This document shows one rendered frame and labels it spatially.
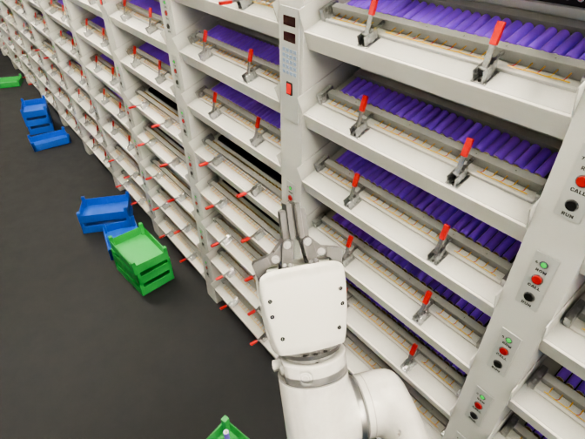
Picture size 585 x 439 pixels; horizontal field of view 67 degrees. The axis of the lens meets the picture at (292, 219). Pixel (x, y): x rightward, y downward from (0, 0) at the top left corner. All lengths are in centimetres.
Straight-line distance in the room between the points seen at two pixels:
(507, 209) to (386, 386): 43
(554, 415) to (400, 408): 59
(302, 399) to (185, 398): 161
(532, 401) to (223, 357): 146
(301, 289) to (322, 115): 70
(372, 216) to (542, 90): 50
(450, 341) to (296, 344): 67
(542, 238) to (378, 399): 42
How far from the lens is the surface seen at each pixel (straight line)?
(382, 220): 110
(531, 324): 94
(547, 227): 83
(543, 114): 78
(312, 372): 51
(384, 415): 57
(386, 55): 93
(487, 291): 99
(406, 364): 130
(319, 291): 50
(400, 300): 119
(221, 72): 147
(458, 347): 113
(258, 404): 206
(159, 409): 212
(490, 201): 88
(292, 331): 51
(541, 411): 110
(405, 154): 97
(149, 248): 260
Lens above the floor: 177
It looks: 37 degrees down
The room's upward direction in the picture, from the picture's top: straight up
